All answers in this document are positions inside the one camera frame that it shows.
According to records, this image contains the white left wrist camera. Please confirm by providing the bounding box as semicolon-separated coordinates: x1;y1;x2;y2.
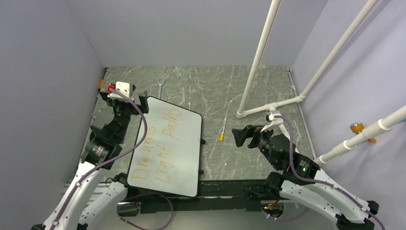
107;81;133;97

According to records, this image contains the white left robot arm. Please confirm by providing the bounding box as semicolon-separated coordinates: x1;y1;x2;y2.
32;90;149;230

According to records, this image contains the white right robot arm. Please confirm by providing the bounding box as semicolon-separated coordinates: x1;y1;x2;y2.
231;125;379;230

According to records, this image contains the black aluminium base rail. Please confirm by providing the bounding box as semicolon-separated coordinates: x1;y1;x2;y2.
58;179;321;213

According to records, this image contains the silver open-end wrench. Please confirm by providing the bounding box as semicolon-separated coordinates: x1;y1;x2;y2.
157;79;165;99

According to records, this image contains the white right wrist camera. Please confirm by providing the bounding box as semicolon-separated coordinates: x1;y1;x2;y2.
260;111;283;133

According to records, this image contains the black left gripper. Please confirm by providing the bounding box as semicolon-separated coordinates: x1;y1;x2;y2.
100;89;147;141

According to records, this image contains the orange clamp on pipe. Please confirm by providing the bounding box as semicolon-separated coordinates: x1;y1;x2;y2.
350;122;376;143

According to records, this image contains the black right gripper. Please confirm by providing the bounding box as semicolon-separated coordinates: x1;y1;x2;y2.
231;123;280;169

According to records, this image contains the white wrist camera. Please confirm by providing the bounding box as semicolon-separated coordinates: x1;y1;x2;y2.
260;111;283;133
107;81;133;97

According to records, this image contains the orange-black screwdriver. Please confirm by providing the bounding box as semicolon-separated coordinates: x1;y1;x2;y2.
98;79;104;92

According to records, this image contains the white PVC pipe frame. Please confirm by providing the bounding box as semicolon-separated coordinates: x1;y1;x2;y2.
236;0;380;132

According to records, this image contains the white whiteboard black frame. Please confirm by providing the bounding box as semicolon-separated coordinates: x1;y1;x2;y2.
127;96;203;197

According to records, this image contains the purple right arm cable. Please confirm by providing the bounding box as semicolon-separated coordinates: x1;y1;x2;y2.
261;115;386;230

